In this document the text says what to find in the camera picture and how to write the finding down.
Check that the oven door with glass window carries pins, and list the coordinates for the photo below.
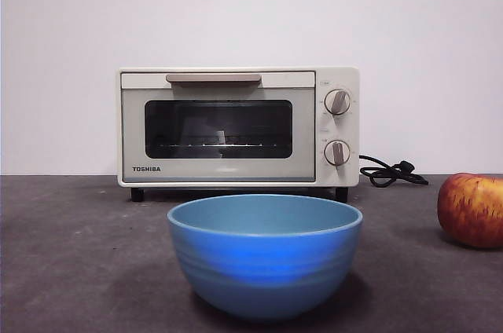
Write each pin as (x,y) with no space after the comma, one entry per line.
(220,170)

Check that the blue bowl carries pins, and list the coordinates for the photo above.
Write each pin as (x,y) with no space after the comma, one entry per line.
(263,270)

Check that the red yellow apple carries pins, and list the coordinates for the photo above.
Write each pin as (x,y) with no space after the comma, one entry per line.
(471,211)

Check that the beige oven knob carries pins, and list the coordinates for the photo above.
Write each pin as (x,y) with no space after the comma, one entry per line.
(337,152)
(338,102)

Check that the cream Toshiba toaster oven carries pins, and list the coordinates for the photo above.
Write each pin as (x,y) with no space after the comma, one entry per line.
(338,74)

